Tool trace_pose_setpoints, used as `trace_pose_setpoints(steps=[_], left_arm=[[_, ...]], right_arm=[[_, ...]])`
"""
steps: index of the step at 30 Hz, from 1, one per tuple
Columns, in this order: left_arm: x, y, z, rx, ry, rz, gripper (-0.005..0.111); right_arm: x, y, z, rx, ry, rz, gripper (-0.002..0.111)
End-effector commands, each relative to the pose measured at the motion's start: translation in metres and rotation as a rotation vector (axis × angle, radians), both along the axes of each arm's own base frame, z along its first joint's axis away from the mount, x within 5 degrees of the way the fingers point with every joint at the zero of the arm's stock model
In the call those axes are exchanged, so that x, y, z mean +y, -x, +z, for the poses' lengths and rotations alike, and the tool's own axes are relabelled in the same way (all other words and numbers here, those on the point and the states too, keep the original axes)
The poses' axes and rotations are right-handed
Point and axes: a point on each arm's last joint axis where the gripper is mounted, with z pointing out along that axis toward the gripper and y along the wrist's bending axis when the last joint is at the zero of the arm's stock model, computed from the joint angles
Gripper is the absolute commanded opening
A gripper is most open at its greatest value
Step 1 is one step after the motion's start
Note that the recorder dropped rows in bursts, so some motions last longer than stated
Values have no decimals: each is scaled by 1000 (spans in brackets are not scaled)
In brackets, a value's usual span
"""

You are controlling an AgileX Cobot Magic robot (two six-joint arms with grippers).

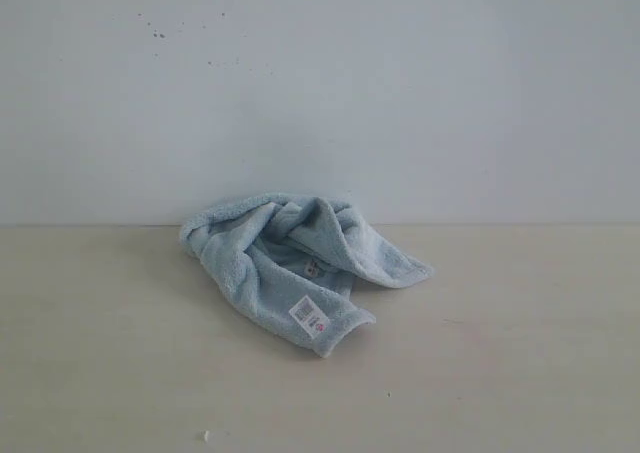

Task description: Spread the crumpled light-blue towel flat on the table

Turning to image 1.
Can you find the light blue fleece towel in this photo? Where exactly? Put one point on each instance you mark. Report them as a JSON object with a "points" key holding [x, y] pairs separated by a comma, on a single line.
{"points": [[265, 253]]}

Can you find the white barcode label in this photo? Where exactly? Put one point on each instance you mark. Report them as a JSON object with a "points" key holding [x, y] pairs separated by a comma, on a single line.
{"points": [[309, 316]]}

